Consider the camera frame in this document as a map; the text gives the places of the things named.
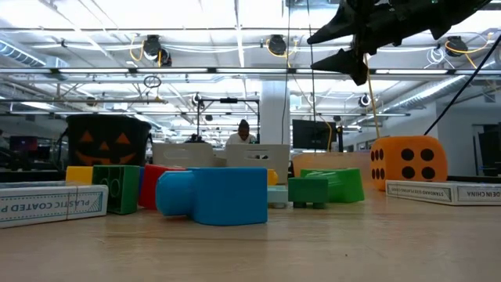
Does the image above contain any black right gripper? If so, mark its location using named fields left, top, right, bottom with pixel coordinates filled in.
left=307, top=0, right=445, bottom=86

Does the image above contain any teal playing card deck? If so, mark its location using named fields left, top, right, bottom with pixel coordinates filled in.
left=0, top=180, right=110, bottom=230

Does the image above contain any black computer monitor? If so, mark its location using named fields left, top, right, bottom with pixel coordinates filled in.
left=292, top=119, right=338, bottom=151

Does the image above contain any white pillar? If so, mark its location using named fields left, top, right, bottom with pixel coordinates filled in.
left=260, top=80, right=291, bottom=146

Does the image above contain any orange plastic storage bin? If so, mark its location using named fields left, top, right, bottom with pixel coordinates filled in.
left=292, top=152, right=373, bottom=185

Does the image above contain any grey plastic storage bin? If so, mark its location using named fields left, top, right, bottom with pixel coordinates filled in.
left=225, top=143, right=291, bottom=185
left=151, top=143, right=216, bottom=168

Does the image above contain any person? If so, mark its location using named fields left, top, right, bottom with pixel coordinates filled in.
left=225, top=119, right=258, bottom=146

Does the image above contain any bright green toy block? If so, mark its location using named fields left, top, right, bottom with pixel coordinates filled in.
left=300, top=168, right=366, bottom=204

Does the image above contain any orange foam die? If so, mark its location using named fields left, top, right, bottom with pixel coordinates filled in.
left=369, top=136, right=449, bottom=192

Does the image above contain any small dark green brick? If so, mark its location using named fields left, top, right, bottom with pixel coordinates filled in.
left=287, top=177, right=330, bottom=210

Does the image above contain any light cyan flat brick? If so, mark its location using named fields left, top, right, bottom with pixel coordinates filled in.
left=267, top=185, right=290, bottom=209

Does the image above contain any black equipment cabinet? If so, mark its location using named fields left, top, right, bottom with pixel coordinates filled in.
left=476, top=123, right=501, bottom=177

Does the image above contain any black-and-white playing card deck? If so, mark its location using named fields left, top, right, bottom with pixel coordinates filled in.
left=385, top=179, right=501, bottom=207

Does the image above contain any large light blue block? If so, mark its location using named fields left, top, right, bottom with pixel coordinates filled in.
left=155, top=167, right=269, bottom=227

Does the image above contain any red toy block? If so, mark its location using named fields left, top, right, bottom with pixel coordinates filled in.
left=137, top=164, right=189, bottom=210

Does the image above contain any blue single-stud block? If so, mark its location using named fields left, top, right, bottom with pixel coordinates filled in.
left=137, top=166, right=146, bottom=199

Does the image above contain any black jack-o-lantern bucket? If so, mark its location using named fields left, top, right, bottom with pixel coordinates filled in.
left=58, top=114, right=153, bottom=168

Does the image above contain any dark green toy block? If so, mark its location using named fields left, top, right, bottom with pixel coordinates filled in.
left=92, top=164, right=141, bottom=215

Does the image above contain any dark monitor with red screen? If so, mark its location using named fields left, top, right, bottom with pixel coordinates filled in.
left=9, top=136, right=39, bottom=154

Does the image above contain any yellow power cable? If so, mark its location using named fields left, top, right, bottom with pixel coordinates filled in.
left=362, top=54, right=382, bottom=139

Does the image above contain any silver ventilation duct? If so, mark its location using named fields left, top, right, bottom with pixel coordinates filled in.
left=381, top=74, right=469, bottom=114

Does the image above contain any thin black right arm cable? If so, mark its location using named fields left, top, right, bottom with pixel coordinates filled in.
left=424, top=34, right=501, bottom=137

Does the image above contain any black camera rig frame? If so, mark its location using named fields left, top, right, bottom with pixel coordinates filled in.
left=197, top=97, right=261, bottom=145

